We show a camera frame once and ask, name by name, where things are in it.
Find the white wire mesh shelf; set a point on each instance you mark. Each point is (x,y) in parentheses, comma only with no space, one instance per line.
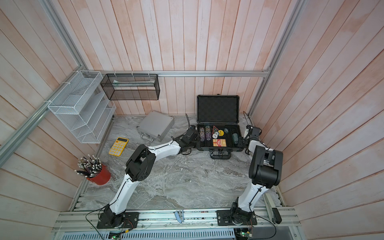
(82,109)

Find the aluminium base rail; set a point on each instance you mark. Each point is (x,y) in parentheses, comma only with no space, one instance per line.
(189,224)

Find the red pencil cup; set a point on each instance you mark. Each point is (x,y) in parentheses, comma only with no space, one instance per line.
(93,170)

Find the yellow calculator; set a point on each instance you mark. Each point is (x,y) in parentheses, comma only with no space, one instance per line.
(118,147)

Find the black mesh wall basket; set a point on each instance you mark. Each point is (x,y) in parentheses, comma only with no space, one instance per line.
(137,87)

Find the poker chip stack row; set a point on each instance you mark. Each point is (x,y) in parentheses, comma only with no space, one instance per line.
(205,133)

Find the green chip stack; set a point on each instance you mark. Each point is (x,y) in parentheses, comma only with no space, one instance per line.
(235,138)

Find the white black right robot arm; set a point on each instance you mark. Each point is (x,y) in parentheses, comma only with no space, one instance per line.
(265,172)

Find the blue clip on rail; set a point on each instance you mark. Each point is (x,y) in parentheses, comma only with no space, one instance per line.
(179,215)

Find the playing card deck box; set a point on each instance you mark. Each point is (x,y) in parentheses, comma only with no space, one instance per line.
(219,143)

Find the dark grey poker case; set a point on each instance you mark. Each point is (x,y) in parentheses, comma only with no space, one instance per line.
(221,113)

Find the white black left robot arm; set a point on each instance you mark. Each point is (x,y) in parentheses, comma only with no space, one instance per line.
(139,167)

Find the silver aluminium poker case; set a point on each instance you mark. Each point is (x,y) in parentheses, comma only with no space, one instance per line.
(155,126)

